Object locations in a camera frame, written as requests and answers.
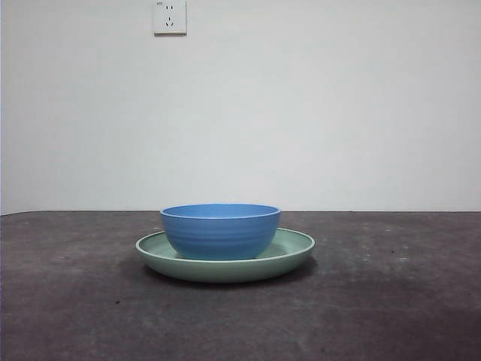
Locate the dark grey table mat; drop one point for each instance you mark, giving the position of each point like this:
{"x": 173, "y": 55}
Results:
{"x": 240, "y": 319}

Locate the white wall socket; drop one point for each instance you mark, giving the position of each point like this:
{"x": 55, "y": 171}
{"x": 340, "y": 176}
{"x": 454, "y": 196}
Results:
{"x": 170, "y": 19}

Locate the blue ribbed bowl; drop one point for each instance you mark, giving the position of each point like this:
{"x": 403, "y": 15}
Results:
{"x": 221, "y": 237}

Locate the pale green plate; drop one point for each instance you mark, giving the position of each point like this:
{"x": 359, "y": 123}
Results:
{"x": 225, "y": 270}

